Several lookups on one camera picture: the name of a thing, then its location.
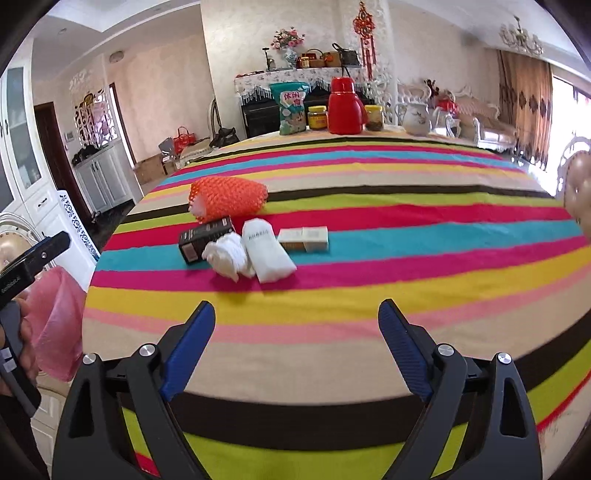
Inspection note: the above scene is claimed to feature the low white cabinet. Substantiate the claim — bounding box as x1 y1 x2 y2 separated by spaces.
73 141 135 214

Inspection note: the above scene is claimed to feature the orange foam fruit net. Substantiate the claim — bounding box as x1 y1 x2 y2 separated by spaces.
188 178 270 225

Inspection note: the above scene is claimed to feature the white tissue packet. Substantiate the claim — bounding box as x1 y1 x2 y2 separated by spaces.
242 218 297 284

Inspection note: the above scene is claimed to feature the chandelier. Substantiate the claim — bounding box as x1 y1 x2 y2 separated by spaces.
499 16 545 57

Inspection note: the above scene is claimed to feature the white ceramic pitcher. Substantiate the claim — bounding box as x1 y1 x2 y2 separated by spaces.
394 102 433 136

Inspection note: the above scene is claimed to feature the pink plastic bag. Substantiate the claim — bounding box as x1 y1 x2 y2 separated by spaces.
28 267 89 382

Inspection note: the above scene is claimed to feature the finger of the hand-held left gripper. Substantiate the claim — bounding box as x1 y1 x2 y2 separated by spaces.
11 231 71 278

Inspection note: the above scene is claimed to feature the dark handbag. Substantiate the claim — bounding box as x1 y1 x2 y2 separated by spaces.
331 43 360 66

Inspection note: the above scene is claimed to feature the brown patterned curtain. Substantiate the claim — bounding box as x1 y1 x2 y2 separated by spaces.
498 50 553 169

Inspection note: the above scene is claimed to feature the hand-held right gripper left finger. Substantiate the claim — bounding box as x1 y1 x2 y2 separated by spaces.
53 300 216 480

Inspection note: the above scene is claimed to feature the small black box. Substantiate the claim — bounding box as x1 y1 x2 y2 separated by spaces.
178 216 236 265

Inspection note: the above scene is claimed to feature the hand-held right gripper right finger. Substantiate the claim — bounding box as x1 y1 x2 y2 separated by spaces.
378 299 543 480

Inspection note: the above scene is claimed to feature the white carved sofa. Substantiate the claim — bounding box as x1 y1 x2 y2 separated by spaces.
455 85 518 153

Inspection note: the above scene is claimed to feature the cardboard box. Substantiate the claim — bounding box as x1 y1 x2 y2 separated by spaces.
134 154 166 186

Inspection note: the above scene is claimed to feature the red thermos jug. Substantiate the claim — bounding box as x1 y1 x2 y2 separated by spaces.
327 77 369 136

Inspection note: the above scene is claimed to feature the white tissue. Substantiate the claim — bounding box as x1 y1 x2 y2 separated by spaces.
202 232 255 282

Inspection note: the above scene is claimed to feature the black piano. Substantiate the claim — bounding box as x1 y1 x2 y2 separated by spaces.
242 90 377 139

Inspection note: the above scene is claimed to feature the teal snack bag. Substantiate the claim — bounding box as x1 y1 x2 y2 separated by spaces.
269 82 310 136

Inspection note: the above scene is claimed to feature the red knot wall hanging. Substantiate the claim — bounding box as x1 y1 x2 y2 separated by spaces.
352 1 376 80

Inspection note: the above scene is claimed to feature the beige leather carved chair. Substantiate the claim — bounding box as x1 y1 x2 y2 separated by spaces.
556 134 591 241
0 211 43 271

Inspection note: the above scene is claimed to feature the flower vase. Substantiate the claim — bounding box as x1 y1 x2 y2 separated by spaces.
271 28 306 70

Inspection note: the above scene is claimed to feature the black bag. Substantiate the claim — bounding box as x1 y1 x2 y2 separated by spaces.
210 127 241 149

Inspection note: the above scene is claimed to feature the tall white cabinet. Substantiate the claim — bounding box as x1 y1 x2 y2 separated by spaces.
0 37 100 274

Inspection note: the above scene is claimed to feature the white patterned floor appliance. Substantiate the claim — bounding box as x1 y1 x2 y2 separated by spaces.
58 191 100 262

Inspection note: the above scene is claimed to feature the striped tablecloth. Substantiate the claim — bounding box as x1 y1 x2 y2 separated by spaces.
83 127 591 480

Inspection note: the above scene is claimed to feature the floral fringed piano cover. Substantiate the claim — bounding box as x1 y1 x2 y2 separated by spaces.
234 67 366 105

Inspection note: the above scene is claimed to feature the small cream carton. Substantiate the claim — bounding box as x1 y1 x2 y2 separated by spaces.
277 228 306 253
302 226 330 254

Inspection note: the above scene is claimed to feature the person's left hand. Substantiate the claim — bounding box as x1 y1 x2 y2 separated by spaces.
17 299 43 385

